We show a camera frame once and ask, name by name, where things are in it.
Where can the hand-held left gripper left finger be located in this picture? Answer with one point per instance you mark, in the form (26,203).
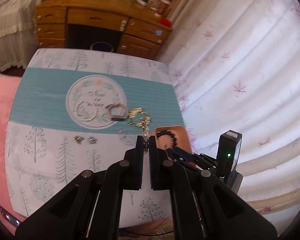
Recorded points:
(139,160)

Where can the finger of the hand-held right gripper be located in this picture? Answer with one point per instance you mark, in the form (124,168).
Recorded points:
(181,153)
(204,163)

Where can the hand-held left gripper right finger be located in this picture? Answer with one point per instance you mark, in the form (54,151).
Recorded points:
(153,160)

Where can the pink jewelry box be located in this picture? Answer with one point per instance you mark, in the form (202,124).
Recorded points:
(182,135)

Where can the white pearl strand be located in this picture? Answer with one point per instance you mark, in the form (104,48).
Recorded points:
(145,132)

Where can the small silver earring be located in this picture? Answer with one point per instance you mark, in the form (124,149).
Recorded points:
(91,139)

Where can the small gold earring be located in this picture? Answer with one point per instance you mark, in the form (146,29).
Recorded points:
(77,139)

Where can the white floral curtain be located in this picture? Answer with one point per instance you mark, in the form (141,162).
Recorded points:
(239,55)

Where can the tree print tablecloth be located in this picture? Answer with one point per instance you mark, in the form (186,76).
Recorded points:
(52,92)

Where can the dark waste bin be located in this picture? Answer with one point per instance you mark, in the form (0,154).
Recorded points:
(92,47)

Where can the red lid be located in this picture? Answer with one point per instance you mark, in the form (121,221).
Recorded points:
(164,21)

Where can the white drawer lock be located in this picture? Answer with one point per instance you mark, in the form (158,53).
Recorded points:
(124,25)

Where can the dark device with lights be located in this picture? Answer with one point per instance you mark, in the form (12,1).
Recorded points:
(10,218)

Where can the pink blanket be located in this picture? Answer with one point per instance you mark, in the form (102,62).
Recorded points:
(0,130)

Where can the red patterned cup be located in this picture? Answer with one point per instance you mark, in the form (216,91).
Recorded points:
(162,9)

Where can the beige curtain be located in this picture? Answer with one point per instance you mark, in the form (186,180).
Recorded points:
(189,5)

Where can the wooden desk with drawers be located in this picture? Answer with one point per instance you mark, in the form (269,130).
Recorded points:
(95,17)

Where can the patterned fabric bag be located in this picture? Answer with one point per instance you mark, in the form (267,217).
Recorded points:
(153,2)

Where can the white lace bed skirt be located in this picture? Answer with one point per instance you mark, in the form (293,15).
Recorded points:
(10,30)

